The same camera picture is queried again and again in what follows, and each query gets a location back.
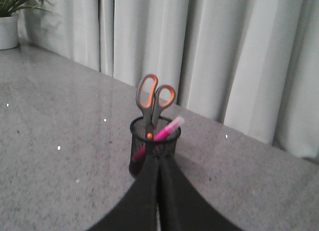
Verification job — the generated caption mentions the grey pleated curtain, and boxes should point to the grey pleated curtain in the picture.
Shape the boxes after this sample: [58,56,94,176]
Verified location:
[18,0,319,163]

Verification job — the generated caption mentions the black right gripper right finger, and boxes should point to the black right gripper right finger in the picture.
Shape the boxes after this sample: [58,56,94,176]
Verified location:
[158,155,241,231]

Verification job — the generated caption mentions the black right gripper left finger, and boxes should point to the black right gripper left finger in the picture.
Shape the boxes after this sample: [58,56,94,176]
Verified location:
[89,155,159,231]

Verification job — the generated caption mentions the green potted plant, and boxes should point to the green potted plant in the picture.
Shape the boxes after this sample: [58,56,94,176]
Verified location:
[0,0,50,17]

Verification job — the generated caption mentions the grey orange scissors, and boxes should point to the grey orange scissors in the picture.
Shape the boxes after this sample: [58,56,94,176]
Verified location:
[136,74,176,140]

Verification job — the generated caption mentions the black mesh pen holder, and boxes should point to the black mesh pen holder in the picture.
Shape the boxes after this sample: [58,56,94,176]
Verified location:
[129,116,181,178]

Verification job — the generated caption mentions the white plant pot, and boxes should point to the white plant pot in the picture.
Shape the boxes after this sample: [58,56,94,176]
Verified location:
[0,13,19,50]

